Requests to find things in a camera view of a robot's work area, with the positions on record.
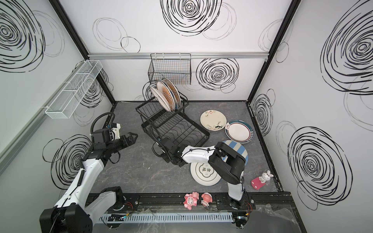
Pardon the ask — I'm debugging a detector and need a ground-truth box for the white rabbit figurine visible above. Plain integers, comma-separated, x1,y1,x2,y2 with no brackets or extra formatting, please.
259,170,274,183

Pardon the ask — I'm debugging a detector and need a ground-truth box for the white mesh wall shelf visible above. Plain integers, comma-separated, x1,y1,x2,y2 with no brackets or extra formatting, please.
45,60,103,119

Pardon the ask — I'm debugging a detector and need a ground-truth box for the white slotted cable duct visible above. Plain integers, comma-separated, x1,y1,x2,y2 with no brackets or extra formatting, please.
96,212,234,224

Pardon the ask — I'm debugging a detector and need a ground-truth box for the pink plush doll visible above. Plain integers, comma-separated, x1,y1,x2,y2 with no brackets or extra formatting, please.
183,192,199,210

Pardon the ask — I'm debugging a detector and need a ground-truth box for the black wire dish rack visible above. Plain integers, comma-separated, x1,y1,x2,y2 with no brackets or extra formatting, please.
136,94,210,147

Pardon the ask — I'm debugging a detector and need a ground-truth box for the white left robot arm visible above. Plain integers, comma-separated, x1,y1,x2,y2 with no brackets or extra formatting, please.
39,112,138,233

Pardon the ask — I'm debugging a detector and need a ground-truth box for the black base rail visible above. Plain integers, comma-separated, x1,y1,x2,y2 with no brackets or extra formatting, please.
108,192,295,214

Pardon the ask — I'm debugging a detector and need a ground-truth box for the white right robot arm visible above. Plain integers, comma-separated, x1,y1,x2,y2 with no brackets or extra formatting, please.
156,137,248,209

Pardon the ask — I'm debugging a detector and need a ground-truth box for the cream floral plate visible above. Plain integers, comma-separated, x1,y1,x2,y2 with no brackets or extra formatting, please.
200,110,227,131

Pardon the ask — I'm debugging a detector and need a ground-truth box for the orange sunburst plate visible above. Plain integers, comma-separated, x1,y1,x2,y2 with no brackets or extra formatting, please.
157,80,176,112
162,78,181,109

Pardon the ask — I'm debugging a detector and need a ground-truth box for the black wire wall basket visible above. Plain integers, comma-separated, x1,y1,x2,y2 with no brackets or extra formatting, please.
148,53,192,85

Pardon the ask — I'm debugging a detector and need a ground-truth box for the blue striped plate right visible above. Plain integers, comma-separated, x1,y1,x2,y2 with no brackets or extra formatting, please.
223,140,248,165

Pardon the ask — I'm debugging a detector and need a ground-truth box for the pink round figurine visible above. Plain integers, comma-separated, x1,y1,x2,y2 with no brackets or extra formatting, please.
201,192,213,207

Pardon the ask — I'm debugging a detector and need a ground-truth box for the green red rimmed plate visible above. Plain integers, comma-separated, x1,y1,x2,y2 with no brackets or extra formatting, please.
224,120,254,144

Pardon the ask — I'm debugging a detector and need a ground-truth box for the white green emblem plate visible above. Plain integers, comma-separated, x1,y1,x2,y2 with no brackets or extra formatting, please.
190,162,221,186

